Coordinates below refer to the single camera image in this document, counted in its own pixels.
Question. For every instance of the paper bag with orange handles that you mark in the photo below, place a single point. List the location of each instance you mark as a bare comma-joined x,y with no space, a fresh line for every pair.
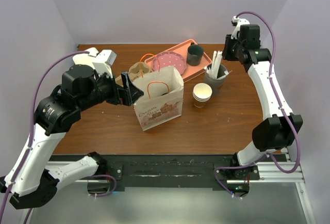
152,109

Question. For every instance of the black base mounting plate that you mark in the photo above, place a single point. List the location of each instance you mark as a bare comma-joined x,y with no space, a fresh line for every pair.
175,171

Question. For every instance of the dark grey mug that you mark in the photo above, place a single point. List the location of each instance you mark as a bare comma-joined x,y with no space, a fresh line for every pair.
194,54

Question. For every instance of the grey stirrer holder cup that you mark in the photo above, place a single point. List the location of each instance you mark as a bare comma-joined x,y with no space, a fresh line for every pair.
215,84

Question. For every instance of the stack of paper cups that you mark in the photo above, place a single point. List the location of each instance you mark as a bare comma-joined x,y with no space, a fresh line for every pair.
202,93

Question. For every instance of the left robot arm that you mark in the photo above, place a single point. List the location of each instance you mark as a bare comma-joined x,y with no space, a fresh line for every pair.
30,183

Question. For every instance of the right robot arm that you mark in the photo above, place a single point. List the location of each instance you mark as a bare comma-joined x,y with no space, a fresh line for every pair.
246,58

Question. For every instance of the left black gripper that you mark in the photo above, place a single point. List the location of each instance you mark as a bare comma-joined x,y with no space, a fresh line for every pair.
127,95

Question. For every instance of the white wrapped stirrer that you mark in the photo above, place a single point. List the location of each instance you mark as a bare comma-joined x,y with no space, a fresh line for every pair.
214,63
210,72
219,61
226,73

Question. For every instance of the cardboard cup carrier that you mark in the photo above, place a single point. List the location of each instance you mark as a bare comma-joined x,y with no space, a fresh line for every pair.
137,69

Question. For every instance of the white takeout box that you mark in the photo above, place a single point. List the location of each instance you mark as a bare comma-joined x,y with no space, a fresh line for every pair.
86,58

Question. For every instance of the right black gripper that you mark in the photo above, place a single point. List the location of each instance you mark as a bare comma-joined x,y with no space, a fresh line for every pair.
226,54

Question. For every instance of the pink dotted plate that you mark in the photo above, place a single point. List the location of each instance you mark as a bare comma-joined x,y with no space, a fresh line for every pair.
166,59

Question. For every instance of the aluminium frame rail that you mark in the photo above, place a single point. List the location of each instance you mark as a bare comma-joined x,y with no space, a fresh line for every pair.
281,167

